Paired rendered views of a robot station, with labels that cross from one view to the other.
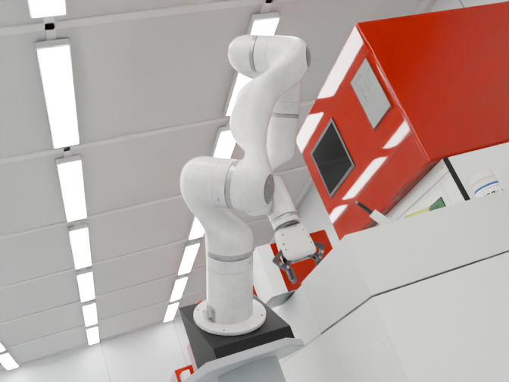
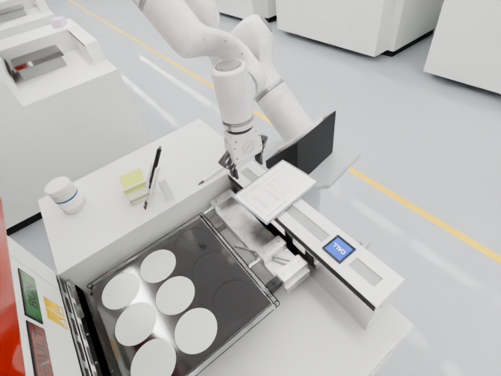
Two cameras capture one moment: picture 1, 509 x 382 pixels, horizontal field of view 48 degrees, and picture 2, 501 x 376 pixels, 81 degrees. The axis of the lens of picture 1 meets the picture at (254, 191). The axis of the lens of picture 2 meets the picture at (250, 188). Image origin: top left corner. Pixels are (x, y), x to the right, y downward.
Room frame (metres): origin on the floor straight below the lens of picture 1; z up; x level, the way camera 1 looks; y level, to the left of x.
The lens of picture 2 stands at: (2.32, -0.15, 1.58)
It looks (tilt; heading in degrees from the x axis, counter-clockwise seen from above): 46 degrees down; 172
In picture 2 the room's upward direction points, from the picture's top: 11 degrees counter-clockwise
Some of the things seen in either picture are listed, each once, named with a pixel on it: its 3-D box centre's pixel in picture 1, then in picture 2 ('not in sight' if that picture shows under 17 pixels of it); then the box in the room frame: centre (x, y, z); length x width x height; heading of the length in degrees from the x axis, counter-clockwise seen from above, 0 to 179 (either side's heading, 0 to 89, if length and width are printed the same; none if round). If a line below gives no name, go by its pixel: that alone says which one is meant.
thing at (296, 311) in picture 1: (298, 327); (300, 231); (1.87, 0.03, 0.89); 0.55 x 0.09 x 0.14; 21
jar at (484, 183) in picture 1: (487, 189); (65, 195); (1.57, -0.60, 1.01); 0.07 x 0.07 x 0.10
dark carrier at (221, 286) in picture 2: not in sight; (175, 295); (1.94, -0.34, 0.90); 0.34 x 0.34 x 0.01; 21
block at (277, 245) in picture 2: not in sight; (271, 249); (1.90, -0.06, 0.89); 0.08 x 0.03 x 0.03; 111
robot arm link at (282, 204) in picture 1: (275, 199); (233, 90); (1.66, -0.05, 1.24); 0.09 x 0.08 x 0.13; 131
